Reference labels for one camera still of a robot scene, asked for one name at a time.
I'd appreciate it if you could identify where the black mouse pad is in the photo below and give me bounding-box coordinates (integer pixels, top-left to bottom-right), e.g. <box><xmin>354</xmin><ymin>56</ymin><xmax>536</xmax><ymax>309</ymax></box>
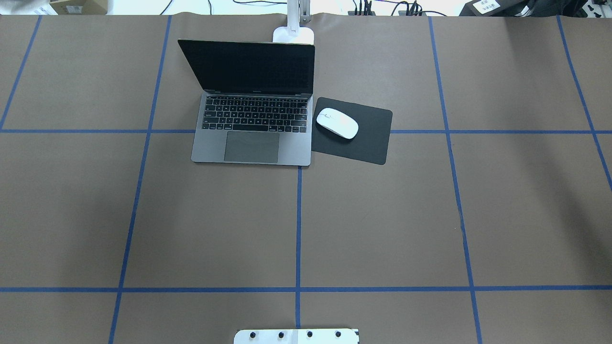
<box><xmin>312</xmin><ymin>97</ymin><xmax>393</xmax><ymax>165</ymax></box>

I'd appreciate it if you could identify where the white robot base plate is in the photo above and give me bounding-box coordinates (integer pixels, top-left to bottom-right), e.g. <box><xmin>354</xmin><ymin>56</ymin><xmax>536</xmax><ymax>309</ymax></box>
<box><xmin>232</xmin><ymin>328</ymin><xmax>360</xmax><ymax>344</ymax></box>

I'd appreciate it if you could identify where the white desk lamp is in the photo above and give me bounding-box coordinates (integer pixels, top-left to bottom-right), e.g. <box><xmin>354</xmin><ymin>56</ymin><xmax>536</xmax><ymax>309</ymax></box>
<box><xmin>273</xmin><ymin>0</ymin><xmax>315</xmax><ymax>45</ymax></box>

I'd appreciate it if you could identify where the cardboard box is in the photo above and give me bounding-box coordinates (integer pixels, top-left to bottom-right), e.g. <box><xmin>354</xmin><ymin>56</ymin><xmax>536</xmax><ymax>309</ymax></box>
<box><xmin>49</xmin><ymin>0</ymin><xmax>109</xmax><ymax>15</ymax></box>

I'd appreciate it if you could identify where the grey laptop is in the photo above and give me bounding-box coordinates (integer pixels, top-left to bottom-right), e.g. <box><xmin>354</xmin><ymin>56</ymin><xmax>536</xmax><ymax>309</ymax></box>
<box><xmin>177</xmin><ymin>39</ymin><xmax>316</xmax><ymax>166</ymax></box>

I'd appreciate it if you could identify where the white computer mouse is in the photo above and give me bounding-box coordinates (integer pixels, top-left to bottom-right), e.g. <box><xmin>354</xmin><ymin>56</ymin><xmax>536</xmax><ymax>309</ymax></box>
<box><xmin>316</xmin><ymin>107</ymin><xmax>359</xmax><ymax>140</ymax></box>

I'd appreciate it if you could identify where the black device with label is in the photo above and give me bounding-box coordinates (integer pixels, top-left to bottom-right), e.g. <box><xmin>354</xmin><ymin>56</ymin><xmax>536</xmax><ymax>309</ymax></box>
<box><xmin>459</xmin><ymin>0</ymin><xmax>530</xmax><ymax>17</ymax></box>

